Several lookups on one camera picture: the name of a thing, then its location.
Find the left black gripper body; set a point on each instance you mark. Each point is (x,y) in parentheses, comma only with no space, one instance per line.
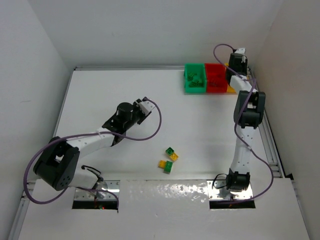
(141,113)

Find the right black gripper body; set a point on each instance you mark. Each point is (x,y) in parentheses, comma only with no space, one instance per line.
(236,56)

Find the green and yellow lego stack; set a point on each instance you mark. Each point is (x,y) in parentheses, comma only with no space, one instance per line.
(171,153)

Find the yellow green lego block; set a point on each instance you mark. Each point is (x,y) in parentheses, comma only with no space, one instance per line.
(166,166)

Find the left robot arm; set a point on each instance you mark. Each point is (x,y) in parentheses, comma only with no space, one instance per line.
(57,165)

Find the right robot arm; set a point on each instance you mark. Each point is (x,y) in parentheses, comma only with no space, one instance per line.
(247,116)

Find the red storage bin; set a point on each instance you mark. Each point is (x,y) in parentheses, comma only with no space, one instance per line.
(215,78)

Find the yellow storage bin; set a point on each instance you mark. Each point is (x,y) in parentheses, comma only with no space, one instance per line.
(231,88)

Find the green storage bin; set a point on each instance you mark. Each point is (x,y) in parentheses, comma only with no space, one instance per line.
(195,79)

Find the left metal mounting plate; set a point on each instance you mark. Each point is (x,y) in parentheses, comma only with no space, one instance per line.
(107,190)

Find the metal mounting plate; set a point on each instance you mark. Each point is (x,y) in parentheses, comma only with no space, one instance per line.
(218,192)
(107,190)

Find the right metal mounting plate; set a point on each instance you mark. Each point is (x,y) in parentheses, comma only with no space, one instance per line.
(218,192)

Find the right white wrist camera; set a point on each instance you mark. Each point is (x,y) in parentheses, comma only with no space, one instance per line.
(241,51)

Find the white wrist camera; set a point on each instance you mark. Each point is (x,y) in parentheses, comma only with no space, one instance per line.
(241,51)
(146,106)

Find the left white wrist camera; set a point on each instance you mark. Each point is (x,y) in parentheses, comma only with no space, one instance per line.
(146,106)

